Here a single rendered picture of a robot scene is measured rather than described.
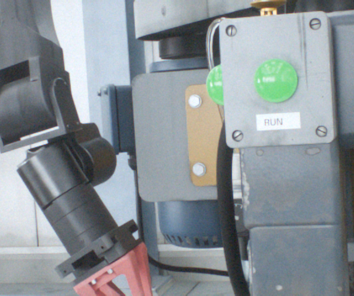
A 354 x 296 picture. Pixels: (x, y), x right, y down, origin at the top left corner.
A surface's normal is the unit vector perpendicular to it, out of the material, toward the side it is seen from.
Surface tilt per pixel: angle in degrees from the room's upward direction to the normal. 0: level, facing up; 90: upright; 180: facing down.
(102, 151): 66
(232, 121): 90
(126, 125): 90
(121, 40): 90
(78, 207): 75
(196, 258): 90
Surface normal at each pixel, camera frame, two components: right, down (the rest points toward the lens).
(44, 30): 0.82, -0.46
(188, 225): -0.44, 0.10
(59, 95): 0.90, -0.25
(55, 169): 0.20, -0.20
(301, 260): -0.24, 0.07
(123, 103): 0.21, 0.04
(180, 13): -0.91, 0.08
